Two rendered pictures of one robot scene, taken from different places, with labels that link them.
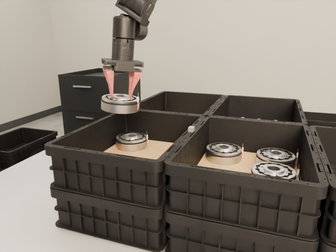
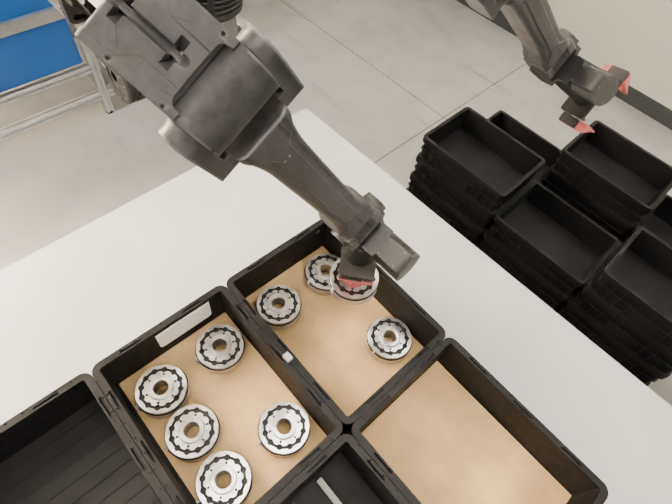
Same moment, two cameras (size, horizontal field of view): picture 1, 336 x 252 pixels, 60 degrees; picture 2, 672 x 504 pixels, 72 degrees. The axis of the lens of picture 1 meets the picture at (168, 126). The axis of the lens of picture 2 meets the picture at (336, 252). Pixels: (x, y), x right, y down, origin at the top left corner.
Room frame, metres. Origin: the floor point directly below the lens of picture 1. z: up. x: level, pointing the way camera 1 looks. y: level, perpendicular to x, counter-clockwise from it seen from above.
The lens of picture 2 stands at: (0.90, -0.35, 1.83)
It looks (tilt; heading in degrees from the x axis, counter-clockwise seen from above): 56 degrees down; 109
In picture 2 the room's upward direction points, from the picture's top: 11 degrees clockwise
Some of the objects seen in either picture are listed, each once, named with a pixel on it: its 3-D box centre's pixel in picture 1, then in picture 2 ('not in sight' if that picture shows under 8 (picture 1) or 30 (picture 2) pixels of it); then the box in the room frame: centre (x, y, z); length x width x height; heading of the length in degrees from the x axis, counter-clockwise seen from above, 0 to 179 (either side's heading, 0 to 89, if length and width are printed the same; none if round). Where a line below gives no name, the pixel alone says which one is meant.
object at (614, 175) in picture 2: not in sight; (590, 197); (1.41, 1.42, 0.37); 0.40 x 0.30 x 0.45; 162
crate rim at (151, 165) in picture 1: (136, 132); (335, 309); (0.77, 0.09, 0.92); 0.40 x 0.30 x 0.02; 160
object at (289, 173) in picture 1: (273, 171); (192, 430); (0.65, -0.26, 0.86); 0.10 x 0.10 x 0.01
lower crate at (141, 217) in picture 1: (138, 183); not in sight; (0.77, 0.09, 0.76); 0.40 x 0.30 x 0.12; 160
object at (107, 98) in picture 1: (120, 98); (354, 276); (0.78, 0.13, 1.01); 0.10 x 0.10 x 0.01
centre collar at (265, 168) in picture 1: (273, 169); (191, 430); (0.65, -0.26, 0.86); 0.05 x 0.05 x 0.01
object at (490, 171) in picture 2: not in sight; (465, 186); (0.90, 1.17, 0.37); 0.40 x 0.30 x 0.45; 162
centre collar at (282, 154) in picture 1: (275, 153); (223, 479); (0.75, -0.30, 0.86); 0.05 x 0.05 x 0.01
